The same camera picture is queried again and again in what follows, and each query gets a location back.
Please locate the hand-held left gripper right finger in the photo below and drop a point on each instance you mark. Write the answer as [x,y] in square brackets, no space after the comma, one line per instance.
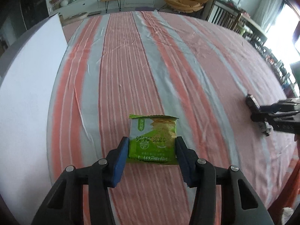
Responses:
[184,161]

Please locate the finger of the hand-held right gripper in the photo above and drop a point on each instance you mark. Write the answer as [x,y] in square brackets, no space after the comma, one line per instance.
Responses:
[281,106]
[269,116]

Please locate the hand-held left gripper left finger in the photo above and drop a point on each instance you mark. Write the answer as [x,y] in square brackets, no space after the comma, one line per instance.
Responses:
[121,159]

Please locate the dark chocolate bar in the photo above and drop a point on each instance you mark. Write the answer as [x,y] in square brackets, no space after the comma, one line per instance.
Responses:
[251,101]

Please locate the green snack packet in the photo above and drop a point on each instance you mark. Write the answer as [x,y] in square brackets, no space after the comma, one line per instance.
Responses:
[152,143]

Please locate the white cardboard box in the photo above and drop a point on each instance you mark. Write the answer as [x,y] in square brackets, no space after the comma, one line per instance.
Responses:
[28,86]

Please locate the wooden side table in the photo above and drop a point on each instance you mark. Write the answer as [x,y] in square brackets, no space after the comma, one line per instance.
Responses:
[254,27]

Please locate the dark wooden chair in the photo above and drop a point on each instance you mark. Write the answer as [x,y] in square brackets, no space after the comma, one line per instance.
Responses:
[225,16]

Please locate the orange lounge chair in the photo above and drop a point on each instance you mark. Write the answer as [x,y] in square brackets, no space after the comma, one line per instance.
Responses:
[185,1]

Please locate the white television cabinet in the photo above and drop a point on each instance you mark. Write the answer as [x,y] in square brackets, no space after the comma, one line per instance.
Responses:
[140,0]

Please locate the white round vase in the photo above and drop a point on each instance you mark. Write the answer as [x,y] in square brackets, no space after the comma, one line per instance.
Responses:
[64,3]

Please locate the red flowers in vase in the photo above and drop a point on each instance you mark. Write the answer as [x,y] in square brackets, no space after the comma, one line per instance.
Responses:
[54,1]

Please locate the black display cabinet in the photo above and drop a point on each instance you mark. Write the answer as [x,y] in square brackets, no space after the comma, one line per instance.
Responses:
[35,4]

